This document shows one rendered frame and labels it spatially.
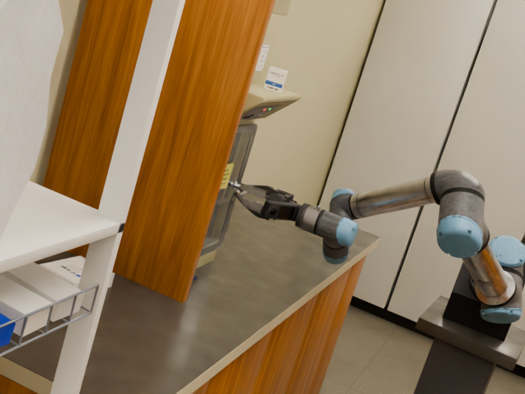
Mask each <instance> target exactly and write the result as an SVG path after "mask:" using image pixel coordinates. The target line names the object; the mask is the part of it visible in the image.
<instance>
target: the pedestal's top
mask: <svg viewBox="0 0 525 394"><path fill-rule="evenodd" d="M448 300H449V299H447V298H445V297H443V296H441V295H440V296H439V297H438V298H437V299H436V300H435V301H434V302H433V303H432V304H431V306H430V307H429V308H428V309H427V310H426V311H425V312H424V313H423V314H422V315H421V316H420V317H419V319H418V321H417V323H416V327H415V329H418V330H420V331H423V332H425V333H427V334H428V335H432V336H434V337H436V338H439V339H440V340H443V341H445V342H448V343H450V344H452V345H454V346H457V347H459V348H461V349H464V350H465V351H468V352H470V353H473V354H475V355H477V356H480V357H482V358H484V359H486V360H489V361H491V362H493V363H495V364H498V365H500V366H502V367H505V368H507V369H509V370H511V371H513V369H514V367H515V366H516V362H517V360H518V359H519V357H520V354H521V352H522V350H523V347H524V346H525V331H524V330H522V329H519V328H516V327H514V326H512V325H510V328H509V331H508V333H507V336H506V337H505V341H501V340H499V339H496V338H493V337H491V336H489V335H486V334H483V333H481V332H478V331H475V330H473V329H471V328H468V327H465V326H463V325H461V324H457V323H456V322H453V321H450V320H447V319H445V318H443V314H444V311H445V308H446V306H447V304H448Z"/></svg>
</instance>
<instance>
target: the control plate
mask: <svg viewBox="0 0 525 394"><path fill-rule="evenodd" d="M278 106H280V105H278ZM278 106H261V107H256V108H254V109H252V110H251V111H249V112H247V113H245V114H243V115H241V116H243V117H245V116H251V115H252V114H254V115H255V117H253V116H254V115H253V116H251V117H249V118H248V119H243V117H242V118H241V120H250V119H256V118H258V117H260V116H259V115H260V114H262V115H263V114H265V113H268V112H269V111H271V110H273V109H275V108H277V107H278ZM264 109H266V110H264ZM268 109H270V110H268ZM256 115H258V117H257V116H256ZM262 115H261V116H262Z"/></svg>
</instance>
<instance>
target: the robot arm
mask: <svg viewBox="0 0 525 394"><path fill-rule="evenodd" d="M237 188H238V189H240V190H241V191H247V192H248V193H253V194H255V195H256V197H258V198H263V197H264V196H266V195H268V196H266V197H265V199H266V201H265V203H264V206H262V204H261V203H260V202H258V201H256V202H253V201H252V200H250V199H246V198H245V197H244V196H243V195H242V196H239V197H237V196H236V197H237V199H238V200H239V201H240V202H241V204H242V205H244V206H245V207H246V208H247V209H248V210H249V211H250V212H251V213H253V214H254V215H255V216H256V217H258V218H262V219H266V220H269V219H270V218H271V219H273V220H276V219H278V220H291V221H295V226H296V227H300V228H301V229H302V230H304V231H307V232H309V233H312V234H314V235H318V236H320V237H322V238H323V256H324V258H325V260H326V261H327V262H328V263H331V264H341V263H344V262H345V261H346V260H347V258H348V254H349V247H350V246H352V244H353V243H354V241H355V239H356V236H357V234H358V230H359V225H358V224H357V223H356V222H354V221H353V220H357V219H361V218H365V217H372V216H376V215H380V214H384V213H391V212H395V211H399V210H406V209H410V208H414V207H418V206H425V205H429V204H433V203H436V204H437V205H439V206H440V208H439V216H438V225H437V232H436V233H437V243H438V246H439V247H440V249H441V250H442V251H443V252H444V253H446V254H450V256H453V257H456V258H462V261H463V262H464V264H465V265H466V268H467V269H468V271H469V272H470V276H469V285H470V289H471V291H472V292H473V294H474V295H475V296H476V297H477V298H478V299H479V300H480V303H481V310H480V315H481V317H482V318H483V319H484V320H486V321H488V322H491V323H496V324H509V323H513V322H515V321H518V320H519V319H520V318H521V312H522V310H523V309H522V289H523V264H524V262H525V246H524V245H523V243H521V242H520V241H519V240H518V239H516V238H514V237H511V236H508V235H501V236H498V237H495V238H493V239H492V240H491V241H490V232H489V230H488V227H487V225H486V224H485V222H484V201H485V194H484V189H483V187H482V185H481V184H480V182H479V181H478V180H477V179H476V178H475V177H474V176H472V175H471V174H468V173H466V172H463V171H461V170H439V171H435V172H432V173H431V174H430V176H429V177H425V178H420V179H417V180H413V181H407V182H403V183H400V184H393V185H390V186H386V187H383V188H376V189H373V190H369V191H365V192H360V193H354V192H353V191H352V190H350V189H347V188H346V189H343V188H339V189H337V190H335V191H334V192H333V194H332V197H331V201H330V208H329V211H326V210H323V209H320V206H313V205H309V204H307V203H304V204H303V205H299V204H297V202H296V201H295V200H293V198H294V195H292V194H290V193H288V192H284V191H282V190H280V189H277V190H275V189H274V188H272V187H270V186H268V185H254V184H244V185H241V186H238V187H237ZM286 193H287V194H286ZM489 241H490V242H489Z"/></svg>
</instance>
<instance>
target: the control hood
mask: <svg viewBox="0 0 525 394"><path fill-rule="evenodd" d="M263 87H264V84H251V86H250V88H249V91H248V96H247V99H246V102H245V107H244V109H243V112H242V115H243V114H245V113H247V112H249V111H251V110H252V109H254V108H256V107H261V106H278V105H280V106H278V107H277V108H275V109H273V110H271V111H269V112H268V113H265V114H263V115H262V116H260V117H258V118H256V119H261V118H266V117H268V116H270V115H272V114H274V113H275V112H277V111H279V110H281V109H283V108H285V107H287V106H289V105H290V104H292V103H294V102H297V101H298V100H300V99H301V95H299V94H296V93H294V92H291V91H288V90H285V89H283V90H282V92H281V93H278V92H275V91H271V90H268V89H265V88H263Z"/></svg>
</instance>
